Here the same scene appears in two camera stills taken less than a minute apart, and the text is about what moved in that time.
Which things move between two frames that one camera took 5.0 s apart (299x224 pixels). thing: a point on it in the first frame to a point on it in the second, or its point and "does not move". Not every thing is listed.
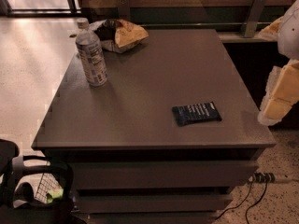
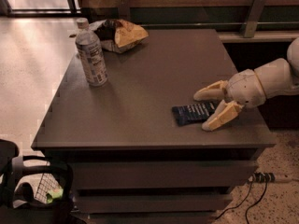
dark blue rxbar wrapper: [196, 113] does not move
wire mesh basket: [48, 183] does not move
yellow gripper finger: [281, 92] to [224, 112]
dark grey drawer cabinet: [131, 161] does not move
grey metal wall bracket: [257, 8] does not move
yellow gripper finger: [270, 32] to [215, 91]
